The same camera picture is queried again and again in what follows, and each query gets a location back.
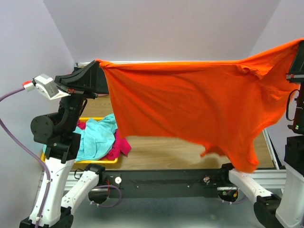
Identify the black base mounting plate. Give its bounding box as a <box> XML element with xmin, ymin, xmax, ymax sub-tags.
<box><xmin>87</xmin><ymin>168</ymin><xmax>240</xmax><ymax>205</ymax></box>

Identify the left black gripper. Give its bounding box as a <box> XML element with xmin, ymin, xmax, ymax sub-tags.
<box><xmin>54</xmin><ymin>59</ymin><xmax>100</xmax><ymax>131</ymax></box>

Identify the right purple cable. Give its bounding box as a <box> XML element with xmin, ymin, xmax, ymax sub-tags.
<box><xmin>222</xmin><ymin>198</ymin><xmax>249</xmax><ymax>205</ymax></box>

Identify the aluminium rail frame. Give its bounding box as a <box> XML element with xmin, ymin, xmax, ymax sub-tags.
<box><xmin>40</xmin><ymin>169</ymin><xmax>288</xmax><ymax>193</ymax></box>

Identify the teal t shirt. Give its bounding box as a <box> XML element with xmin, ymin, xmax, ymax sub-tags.
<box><xmin>74</xmin><ymin>114</ymin><xmax>118</xmax><ymax>162</ymax></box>

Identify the magenta t shirt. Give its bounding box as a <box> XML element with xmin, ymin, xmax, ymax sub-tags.
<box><xmin>77</xmin><ymin>120</ymin><xmax>132</xmax><ymax>161</ymax></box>

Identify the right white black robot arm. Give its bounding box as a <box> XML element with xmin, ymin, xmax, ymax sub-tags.
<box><xmin>218</xmin><ymin>42</ymin><xmax>304</xmax><ymax>228</ymax></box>

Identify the orange t shirt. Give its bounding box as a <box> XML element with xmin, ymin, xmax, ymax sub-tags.
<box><xmin>98</xmin><ymin>39</ymin><xmax>301</xmax><ymax>173</ymax></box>

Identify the purple cable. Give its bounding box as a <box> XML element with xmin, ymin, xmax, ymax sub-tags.
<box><xmin>222</xmin><ymin>198</ymin><xmax>249</xmax><ymax>205</ymax></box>
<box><xmin>0</xmin><ymin>86</ymin><xmax>52</xmax><ymax>226</ymax></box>

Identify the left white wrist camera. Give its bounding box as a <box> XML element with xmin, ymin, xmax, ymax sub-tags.
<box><xmin>22</xmin><ymin>74</ymin><xmax>70</xmax><ymax>100</ymax></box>

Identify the yellow plastic bin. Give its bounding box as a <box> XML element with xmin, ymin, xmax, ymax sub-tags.
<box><xmin>40</xmin><ymin>117</ymin><xmax>119</xmax><ymax>165</ymax></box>

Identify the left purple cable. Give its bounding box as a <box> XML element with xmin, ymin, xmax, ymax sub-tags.
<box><xmin>0</xmin><ymin>86</ymin><xmax>52</xmax><ymax>226</ymax></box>

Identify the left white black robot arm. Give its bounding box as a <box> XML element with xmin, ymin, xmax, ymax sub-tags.
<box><xmin>20</xmin><ymin>61</ymin><xmax>105</xmax><ymax>228</ymax></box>

